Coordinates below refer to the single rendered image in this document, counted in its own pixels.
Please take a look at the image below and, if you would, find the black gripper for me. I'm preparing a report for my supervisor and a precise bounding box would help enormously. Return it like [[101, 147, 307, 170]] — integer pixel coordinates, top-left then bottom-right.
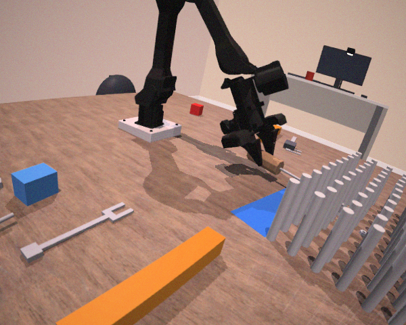
[[221, 98, 287, 167]]

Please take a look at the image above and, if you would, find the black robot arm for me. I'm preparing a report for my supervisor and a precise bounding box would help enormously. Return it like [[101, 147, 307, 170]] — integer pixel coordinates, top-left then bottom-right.
[[135, 0, 288, 129]]

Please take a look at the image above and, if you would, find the blue block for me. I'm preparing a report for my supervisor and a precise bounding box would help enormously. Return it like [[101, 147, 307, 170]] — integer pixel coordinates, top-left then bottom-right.
[[11, 163, 59, 207]]

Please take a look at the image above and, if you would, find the blue flat strip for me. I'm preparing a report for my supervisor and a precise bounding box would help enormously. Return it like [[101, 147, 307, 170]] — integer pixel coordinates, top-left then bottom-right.
[[230, 188, 285, 237]]

